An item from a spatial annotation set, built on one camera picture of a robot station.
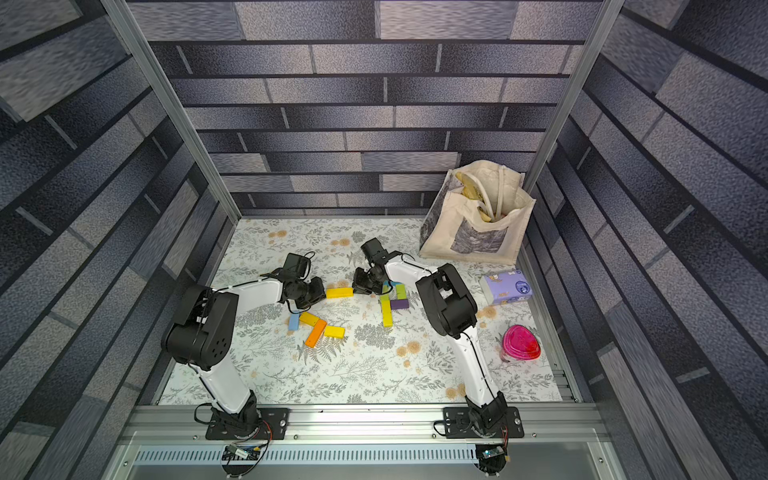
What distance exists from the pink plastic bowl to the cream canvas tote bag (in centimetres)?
28

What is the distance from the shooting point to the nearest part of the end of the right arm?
787 millimetres

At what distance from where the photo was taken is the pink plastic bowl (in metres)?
0.77

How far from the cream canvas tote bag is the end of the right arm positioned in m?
0.23

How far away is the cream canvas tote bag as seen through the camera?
0.88 m
